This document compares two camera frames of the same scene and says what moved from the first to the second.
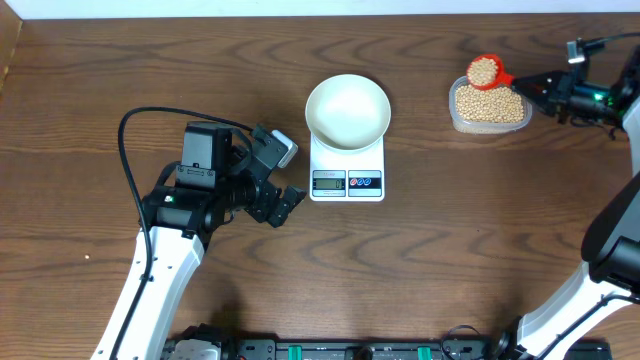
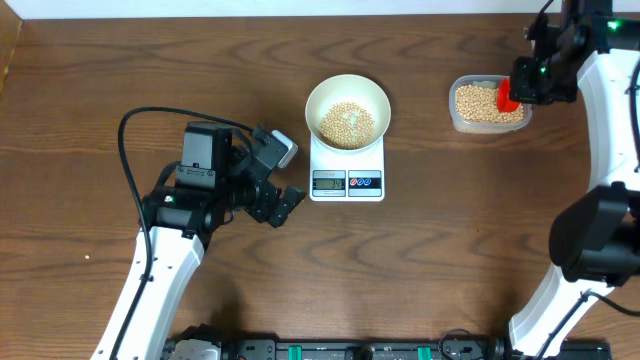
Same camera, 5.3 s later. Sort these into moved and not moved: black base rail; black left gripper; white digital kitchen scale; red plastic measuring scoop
Moved: red plastic measuring scoop
Not moved: white digital kitchen scale; black base rail; black left gripper
